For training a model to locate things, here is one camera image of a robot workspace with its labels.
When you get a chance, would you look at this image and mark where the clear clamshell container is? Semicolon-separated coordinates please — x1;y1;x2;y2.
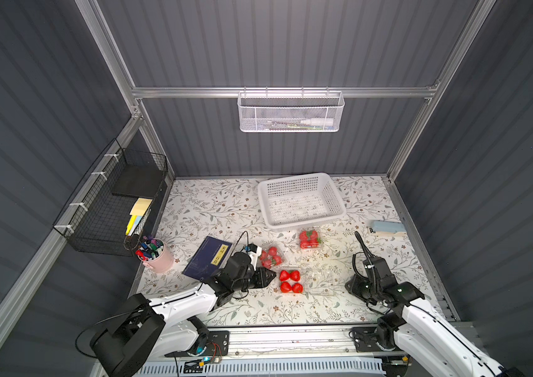
297;227;324;251
277;268;305;295
258;244;285;269

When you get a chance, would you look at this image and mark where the white plastic perforated basket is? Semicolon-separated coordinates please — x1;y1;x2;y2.
258;173;347;230

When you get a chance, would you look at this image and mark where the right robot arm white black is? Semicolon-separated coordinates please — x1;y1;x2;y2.
347;232;524;376

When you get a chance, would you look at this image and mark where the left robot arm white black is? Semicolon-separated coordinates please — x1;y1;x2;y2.
89;251;277;376

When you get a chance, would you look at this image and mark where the light blue sponge block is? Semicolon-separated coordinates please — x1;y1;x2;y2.
369;220;406;237

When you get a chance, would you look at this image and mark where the dark blue booklet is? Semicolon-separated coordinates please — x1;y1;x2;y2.
182;236;233;281

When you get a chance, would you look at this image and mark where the pink cup with markers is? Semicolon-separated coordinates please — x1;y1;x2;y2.
134;236;175;273

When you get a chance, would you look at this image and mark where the yellow sticky notes pad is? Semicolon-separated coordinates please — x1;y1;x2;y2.
126;198;153;236

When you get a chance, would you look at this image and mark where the black notebook in basket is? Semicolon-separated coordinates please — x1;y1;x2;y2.
112;165;164;199

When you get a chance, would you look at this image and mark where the white marker in basket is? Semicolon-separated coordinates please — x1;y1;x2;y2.
299;118;335;129

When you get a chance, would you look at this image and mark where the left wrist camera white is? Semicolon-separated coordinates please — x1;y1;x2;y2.
245;243;263;267

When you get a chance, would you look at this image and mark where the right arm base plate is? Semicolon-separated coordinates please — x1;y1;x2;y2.
348;325;400;353

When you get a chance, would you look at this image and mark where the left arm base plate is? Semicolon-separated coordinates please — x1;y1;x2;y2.
187;331;230;357

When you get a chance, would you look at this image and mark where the black wire wall basket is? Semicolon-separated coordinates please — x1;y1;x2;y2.
53;141;168;258

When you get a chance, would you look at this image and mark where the white wire mesh wall basket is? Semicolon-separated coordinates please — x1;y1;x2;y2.
236;90;345;133

